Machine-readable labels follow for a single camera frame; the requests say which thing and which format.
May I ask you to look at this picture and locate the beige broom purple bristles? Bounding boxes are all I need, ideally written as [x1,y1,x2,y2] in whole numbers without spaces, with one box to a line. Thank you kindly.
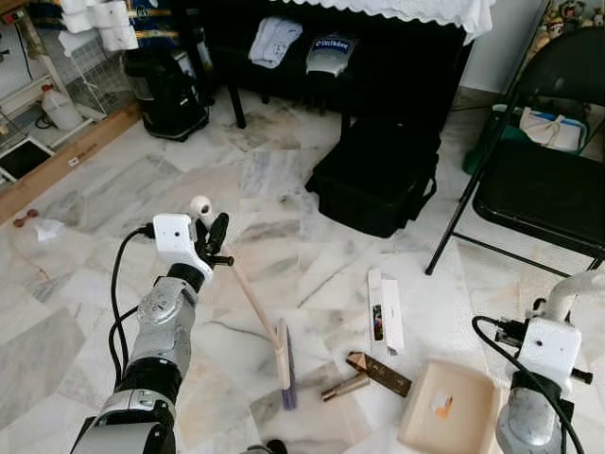
[188,194,300,410]

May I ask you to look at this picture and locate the beige long-handled dustpan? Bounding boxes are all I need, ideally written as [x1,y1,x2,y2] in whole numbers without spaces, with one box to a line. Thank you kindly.
[397,269,605,454]

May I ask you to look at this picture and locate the gold metallic tube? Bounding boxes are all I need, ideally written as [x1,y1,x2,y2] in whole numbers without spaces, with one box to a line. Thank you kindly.
[321,373,372,402]

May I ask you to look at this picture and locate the long dark brown box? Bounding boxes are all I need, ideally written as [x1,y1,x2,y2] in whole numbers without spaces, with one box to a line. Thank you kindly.
[346,351,414,398]

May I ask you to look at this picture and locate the black round appliance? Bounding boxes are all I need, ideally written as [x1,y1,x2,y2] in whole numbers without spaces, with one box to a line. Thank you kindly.
[123,40,211,143]

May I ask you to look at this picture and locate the black fabric bag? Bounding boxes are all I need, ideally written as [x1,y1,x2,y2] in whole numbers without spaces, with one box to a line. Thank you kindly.
[304,113,441,239]

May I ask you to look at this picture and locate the crumpled white tissue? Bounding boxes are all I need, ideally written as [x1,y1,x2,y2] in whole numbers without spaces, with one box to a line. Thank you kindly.
[31,218,67,243]

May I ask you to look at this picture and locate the long wooden plank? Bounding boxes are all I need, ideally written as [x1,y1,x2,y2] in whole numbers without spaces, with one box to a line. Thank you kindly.
[0,102,143,225]

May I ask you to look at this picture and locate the long white box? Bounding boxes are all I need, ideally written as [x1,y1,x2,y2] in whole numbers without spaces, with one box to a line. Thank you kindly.
[367,268,406,357]

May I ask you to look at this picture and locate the black folding chair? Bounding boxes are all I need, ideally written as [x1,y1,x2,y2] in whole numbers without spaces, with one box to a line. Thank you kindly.
[423,24,605,277]

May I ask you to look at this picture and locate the white padded slippers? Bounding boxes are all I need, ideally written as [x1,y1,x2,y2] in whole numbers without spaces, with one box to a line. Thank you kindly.
[249,15,303,69]

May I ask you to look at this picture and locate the white plastic jug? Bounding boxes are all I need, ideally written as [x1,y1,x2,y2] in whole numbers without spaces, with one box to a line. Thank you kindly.
[40,83,84,131]

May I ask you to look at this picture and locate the grey left robot leg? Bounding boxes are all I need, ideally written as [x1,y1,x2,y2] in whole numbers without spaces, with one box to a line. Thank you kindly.
[241,438,289,454]

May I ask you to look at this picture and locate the white framed dark panel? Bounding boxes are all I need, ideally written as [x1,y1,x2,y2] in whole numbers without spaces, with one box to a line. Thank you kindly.
[0,135,53,183]

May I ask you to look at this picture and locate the white tissue roll pack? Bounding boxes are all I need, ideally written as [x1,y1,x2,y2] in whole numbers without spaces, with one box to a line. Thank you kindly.
[59,0,141,56]

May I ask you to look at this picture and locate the white tied bag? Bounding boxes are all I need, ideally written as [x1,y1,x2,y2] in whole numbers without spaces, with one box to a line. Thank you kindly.
[518,107,585,154]

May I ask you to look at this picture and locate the green plastic bin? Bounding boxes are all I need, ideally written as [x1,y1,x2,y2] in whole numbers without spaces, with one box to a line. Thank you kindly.
[461,104,592,176]

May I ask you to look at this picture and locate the white lace cloth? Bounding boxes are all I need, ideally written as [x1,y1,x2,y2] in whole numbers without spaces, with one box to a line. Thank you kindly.
[274,0,496,44]

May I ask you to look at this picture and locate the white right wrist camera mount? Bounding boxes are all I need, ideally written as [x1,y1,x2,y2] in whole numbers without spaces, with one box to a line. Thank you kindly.
[515,317,582,389]

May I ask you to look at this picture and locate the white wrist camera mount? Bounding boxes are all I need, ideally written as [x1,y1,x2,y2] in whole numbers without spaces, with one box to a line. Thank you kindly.
[515,317,582,389]
[151,214,214,280]

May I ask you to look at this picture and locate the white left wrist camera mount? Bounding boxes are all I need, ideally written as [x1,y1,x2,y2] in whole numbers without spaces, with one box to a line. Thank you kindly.
[151,214,214,280]

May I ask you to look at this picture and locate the white wire rack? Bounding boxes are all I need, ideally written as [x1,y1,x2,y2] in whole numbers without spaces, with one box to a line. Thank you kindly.
[0,19,138,176]

